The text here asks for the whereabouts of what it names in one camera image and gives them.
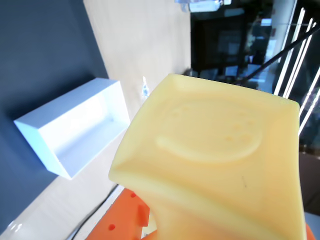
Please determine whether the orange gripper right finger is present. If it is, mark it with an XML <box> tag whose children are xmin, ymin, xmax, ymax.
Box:
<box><xmin>303</xmin><ymin>223</ymin><xmax>316</xmax><ymax>240</ymax></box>

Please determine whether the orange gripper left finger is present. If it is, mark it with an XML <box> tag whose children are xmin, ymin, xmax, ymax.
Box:
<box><xmin>84</xmin><ymin>187</ymin><xmax>158</xmax><ymax>240</ymax></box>

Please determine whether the yellow plastic toy block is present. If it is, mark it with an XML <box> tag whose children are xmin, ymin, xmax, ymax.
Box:
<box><xmin>108</xmin><ymin>73</ymin><xmax>308</xmax><ymax>240</ymax></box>

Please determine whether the white open cardboard box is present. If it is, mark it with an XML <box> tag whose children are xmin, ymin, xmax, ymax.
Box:
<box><xmin>13</xmin><ymin>77</ymin><xmax>131</xmax><ymax>181</ymax></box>

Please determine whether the dark grey table mat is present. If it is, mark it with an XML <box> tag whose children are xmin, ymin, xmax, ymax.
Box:
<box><xmin>0</xmin><ymin>0</ymin><xmax>110</xmax><ymax>227</ymax></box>

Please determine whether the thin black cable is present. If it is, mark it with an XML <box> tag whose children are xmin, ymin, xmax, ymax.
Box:
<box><xmin>234</xmin><ymin>24</ymin><xmax>320</xmax><ymax>85</ymax></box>

